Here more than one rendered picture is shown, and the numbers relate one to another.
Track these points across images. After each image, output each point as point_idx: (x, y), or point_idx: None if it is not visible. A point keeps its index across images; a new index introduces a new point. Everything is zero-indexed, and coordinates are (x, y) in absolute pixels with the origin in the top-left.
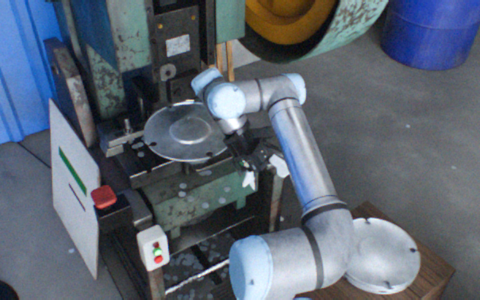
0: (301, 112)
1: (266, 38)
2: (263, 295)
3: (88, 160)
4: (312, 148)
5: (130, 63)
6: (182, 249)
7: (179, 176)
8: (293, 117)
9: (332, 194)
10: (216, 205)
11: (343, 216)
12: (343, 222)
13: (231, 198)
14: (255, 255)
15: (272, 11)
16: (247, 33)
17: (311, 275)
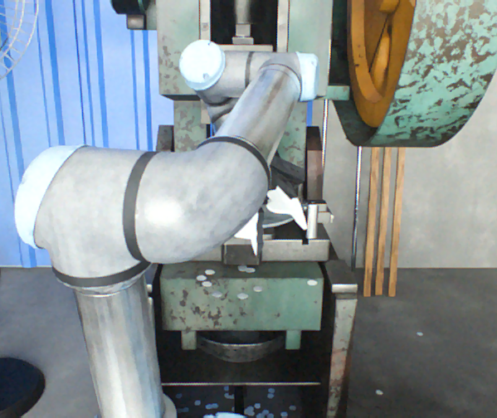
0: (285, 77)
1: (372, 125)
2: (33, 210)
3: None
4: (264, 99)
5: (173, 85)
6: (203, 383)
7: (214, 264)
8: (268, 75)
9: (249, 139)
10: (253, 323)
11: (233, 152)
12: (225, 156)
13: (276, 322)
14: (54, 148)
15: (386, 94)
16: (361, 133)
17: (114, 199)
